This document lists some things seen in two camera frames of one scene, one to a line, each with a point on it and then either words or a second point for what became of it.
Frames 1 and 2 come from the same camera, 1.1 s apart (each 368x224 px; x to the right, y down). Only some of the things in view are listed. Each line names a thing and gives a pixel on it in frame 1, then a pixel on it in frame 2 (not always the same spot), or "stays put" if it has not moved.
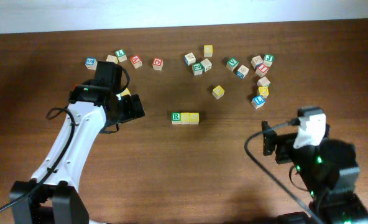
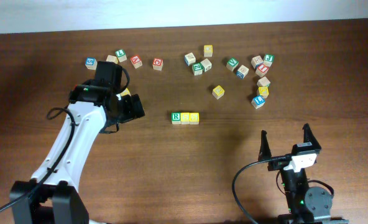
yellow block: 194,118 stays put
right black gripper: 282,142 → 265,151
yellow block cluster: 185,117 stays put
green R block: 176,118 stays put
